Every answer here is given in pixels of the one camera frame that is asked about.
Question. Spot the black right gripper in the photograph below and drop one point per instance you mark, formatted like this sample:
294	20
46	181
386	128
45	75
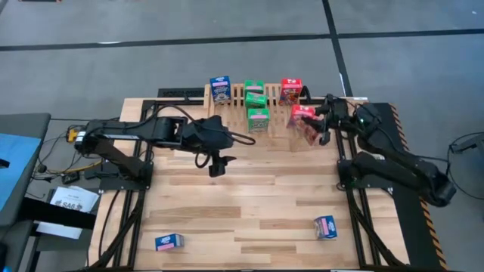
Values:
336	113

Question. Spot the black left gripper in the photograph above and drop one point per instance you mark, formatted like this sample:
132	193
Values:
215	136

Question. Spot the green Apple Jacks cereal box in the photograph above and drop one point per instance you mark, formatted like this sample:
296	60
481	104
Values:
254	86
256	100
258	121

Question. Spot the blue Frosted Flakes cereal box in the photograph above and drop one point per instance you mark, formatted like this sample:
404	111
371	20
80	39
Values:
220	88
169	242
325	226

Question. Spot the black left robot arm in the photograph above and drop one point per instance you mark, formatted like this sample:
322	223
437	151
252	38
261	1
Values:
125	132

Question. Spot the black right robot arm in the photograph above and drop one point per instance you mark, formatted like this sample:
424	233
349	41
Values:
397	166

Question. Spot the wooden slatted shelf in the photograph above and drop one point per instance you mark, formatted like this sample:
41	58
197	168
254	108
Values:
278	132

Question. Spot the black perforated strip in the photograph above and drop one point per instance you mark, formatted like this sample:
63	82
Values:
180	92

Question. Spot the black mat with hazard stripe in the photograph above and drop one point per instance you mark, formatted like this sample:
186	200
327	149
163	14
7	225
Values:
408	226

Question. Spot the printed white paper sheet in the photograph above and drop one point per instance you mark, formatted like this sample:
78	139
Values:
73	198

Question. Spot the black power adapter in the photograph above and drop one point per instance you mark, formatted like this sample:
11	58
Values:
70	177

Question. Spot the plain white paper sheet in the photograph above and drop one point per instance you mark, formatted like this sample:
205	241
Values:
58	230

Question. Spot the blue sheet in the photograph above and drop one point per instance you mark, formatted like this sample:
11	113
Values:
15	166

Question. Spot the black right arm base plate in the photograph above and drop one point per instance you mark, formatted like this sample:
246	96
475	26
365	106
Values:
355	183

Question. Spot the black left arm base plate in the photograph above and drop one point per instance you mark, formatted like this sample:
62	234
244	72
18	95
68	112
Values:
113	185

